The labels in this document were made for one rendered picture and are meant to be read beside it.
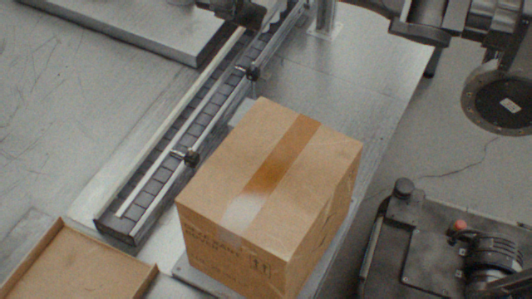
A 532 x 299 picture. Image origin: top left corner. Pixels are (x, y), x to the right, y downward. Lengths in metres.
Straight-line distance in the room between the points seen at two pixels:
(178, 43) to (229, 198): 0.73
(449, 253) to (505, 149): 0.81
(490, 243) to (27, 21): 1.56
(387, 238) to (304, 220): 1.04
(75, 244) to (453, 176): 1.66
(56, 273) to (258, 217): 0.53
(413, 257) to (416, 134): 0.79
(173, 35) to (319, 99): 0.46
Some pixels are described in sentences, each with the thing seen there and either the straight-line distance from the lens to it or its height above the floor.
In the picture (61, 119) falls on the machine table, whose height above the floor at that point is 0.83.
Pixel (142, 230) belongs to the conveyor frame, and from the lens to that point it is 1.38.
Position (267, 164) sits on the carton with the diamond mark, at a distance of 1.13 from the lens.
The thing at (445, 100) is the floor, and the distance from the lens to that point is 2.85.
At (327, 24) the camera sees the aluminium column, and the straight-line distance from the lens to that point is 1.78.
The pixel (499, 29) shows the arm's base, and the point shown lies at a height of 1.47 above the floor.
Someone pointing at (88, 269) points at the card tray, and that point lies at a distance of 1.39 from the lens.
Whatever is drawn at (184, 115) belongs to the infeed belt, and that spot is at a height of 0.88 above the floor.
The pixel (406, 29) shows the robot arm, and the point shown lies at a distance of 0.95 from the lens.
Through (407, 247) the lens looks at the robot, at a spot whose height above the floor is 0.24.
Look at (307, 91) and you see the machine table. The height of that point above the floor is 0.83.
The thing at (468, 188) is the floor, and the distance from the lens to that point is 2.57.
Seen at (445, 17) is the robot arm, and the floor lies 1.46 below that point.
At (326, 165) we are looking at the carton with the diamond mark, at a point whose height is 1.12.
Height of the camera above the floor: 2.04
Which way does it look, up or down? 53 degrees down
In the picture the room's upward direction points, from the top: 2 degrees clockwise
